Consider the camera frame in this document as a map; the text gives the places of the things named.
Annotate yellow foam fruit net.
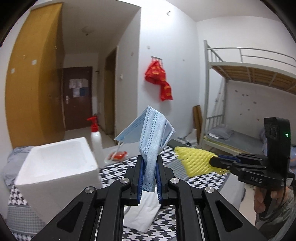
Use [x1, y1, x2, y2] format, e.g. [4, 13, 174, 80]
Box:
[174, 147, 229, 177]

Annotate white face mask package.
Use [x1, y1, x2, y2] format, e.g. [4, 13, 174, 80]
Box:
[104, 141, 162, 233]

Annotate light blue face mask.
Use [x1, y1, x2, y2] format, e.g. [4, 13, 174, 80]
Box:
[115, 106, 175, 192]

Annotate person's right hand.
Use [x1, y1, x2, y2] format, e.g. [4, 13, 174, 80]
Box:
[253, 186, 289, 213]

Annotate grey folded pillow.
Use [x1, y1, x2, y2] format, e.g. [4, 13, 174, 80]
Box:
[207, 126, 234, 140]

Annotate white styrofoam box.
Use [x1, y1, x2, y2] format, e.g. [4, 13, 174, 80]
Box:
[15, 138, 102, 223]

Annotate houndstooth table cloth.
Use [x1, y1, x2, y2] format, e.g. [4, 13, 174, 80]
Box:
[6, 146, 230, 241]

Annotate black smartphone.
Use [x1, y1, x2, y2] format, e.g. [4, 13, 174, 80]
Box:
[167, 139, 192, 149]

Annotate white red pump bottle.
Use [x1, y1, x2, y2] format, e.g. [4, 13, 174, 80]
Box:
[87, 116, 105, 169]

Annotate red orange snack packet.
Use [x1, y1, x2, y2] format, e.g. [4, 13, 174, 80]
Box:
[111, 151, 128, 161]

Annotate light blue cloth heap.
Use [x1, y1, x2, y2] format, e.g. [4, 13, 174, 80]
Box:
[1, 146, 33, 190]

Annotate metal bunk bed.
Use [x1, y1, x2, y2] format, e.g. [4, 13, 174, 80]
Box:
[200, 42, 295, 154]

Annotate red fire extinguisher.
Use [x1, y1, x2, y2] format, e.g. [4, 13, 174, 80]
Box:
[93, 113, 98, 125]

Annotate red plastic bags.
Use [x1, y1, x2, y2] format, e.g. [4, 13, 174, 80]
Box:
[144, 59, 173, 101]

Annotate dark brown entrance door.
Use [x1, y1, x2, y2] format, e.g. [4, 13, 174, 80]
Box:
[63, 66, 92, 130]

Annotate wooden wardrobe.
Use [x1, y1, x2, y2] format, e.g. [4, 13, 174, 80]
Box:
[5, 3, 65, 148]

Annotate ceiling lamp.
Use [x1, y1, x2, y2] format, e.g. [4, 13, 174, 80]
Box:
[81, 26, 94, 36]

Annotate wooden boards against wall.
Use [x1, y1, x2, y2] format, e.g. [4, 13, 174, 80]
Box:
[193, 105, 203, 140]

